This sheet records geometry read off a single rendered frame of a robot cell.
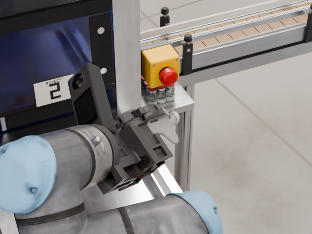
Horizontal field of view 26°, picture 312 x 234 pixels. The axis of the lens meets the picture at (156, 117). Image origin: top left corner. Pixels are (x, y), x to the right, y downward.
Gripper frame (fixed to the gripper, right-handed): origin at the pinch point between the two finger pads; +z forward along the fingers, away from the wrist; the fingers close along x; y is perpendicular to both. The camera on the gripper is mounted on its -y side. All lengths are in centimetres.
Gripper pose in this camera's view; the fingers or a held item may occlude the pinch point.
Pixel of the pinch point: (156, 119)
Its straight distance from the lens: 101.0
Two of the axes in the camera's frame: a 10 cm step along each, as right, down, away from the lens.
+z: 4.7, -1.2, 8.8
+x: 6.9, -5.7, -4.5
